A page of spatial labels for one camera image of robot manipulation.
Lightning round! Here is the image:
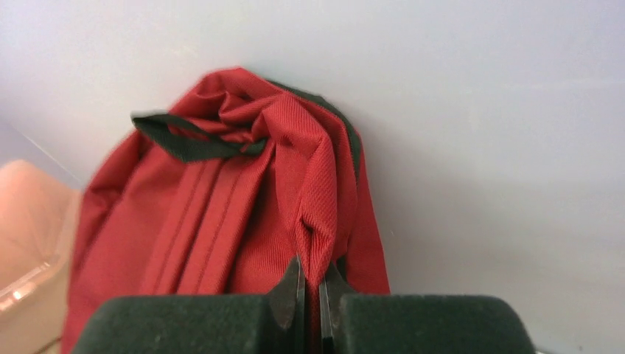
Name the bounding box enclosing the red backpack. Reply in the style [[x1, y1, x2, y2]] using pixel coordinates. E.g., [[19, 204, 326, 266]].
[[61, 68, 390, 353]]

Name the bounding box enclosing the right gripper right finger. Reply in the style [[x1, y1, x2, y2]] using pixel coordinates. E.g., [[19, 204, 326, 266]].
[[319, 265, 536, 354]]

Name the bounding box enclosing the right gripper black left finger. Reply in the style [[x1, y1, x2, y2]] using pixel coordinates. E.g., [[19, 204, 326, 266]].
[[72, 257, 306, 353]]

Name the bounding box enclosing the pink translucent storage box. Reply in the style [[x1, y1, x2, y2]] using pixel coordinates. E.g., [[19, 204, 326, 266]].
[[1, 160, 81, 353]]

